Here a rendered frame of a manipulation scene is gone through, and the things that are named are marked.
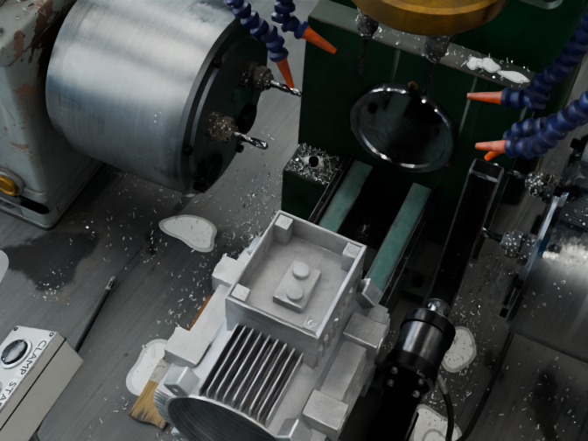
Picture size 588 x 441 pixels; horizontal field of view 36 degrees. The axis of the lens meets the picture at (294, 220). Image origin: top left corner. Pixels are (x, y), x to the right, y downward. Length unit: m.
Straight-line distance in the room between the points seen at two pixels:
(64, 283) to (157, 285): 0.13
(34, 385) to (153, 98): 0.36
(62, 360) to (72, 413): 0.27
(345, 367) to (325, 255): 0.12
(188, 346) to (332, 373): 0.15
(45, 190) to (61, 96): 0.21
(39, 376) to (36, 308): 0.37
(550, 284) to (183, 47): 0.49
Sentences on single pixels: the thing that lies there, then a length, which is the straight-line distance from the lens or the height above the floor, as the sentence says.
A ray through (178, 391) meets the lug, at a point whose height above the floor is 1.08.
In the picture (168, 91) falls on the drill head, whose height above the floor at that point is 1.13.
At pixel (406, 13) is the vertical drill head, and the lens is 0.87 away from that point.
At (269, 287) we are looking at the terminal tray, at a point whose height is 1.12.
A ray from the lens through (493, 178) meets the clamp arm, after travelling 0.85.
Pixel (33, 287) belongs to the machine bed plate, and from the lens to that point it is 1.31.
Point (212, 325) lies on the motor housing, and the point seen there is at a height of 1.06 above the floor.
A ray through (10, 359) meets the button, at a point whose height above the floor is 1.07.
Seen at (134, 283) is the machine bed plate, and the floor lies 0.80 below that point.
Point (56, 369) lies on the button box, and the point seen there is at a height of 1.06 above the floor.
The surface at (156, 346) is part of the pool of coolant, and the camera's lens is 1.23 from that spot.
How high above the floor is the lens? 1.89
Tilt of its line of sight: 54 degrees down
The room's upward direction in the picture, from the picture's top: 5 degrees clockwise
